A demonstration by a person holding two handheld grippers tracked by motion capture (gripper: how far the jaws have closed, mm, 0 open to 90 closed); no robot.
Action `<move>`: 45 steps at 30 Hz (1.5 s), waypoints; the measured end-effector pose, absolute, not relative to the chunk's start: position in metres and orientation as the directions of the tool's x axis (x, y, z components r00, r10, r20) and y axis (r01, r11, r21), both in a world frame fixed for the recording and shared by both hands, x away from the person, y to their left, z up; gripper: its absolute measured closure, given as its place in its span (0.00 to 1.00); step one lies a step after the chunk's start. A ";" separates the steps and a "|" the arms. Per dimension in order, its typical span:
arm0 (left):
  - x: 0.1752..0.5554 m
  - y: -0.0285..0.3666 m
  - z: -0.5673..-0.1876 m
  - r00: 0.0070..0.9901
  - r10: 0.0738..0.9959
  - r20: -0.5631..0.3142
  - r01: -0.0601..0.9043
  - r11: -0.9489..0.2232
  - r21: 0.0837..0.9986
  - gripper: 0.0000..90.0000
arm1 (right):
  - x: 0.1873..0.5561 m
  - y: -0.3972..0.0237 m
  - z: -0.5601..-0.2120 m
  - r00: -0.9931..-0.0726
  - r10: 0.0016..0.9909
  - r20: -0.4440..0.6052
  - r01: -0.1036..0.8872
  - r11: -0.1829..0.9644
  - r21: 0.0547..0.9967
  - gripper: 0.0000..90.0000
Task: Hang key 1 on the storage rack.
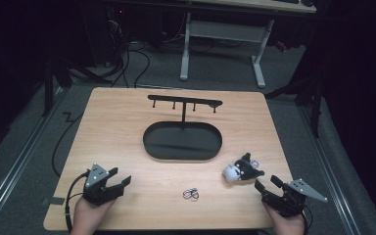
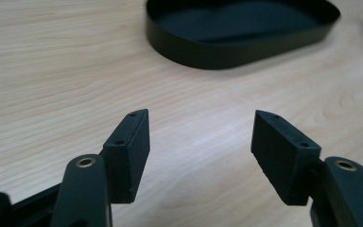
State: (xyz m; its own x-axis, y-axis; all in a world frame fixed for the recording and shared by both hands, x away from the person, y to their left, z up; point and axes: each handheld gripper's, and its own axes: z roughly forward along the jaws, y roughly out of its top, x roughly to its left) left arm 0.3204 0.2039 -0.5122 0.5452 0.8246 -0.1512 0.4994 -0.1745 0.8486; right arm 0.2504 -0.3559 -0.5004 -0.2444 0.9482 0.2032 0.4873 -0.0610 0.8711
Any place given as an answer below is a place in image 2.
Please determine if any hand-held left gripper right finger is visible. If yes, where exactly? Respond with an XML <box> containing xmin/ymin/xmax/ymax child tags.
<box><xmin>251</xmin><ymin>109</ymin><xmax>322</xmax><ymax>206</ymax></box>

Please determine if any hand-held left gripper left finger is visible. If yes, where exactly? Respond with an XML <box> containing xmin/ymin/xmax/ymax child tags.
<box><xmin>99</xmin><ymin>108</ymin><xmax>151</xmax><ymax>204</ymax></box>

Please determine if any black oval tray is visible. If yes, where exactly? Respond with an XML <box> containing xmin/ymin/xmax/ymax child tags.
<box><xmin>145</xmin><ymin>0</ymin><xmax>341</xmax><ymax>71</ymax></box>

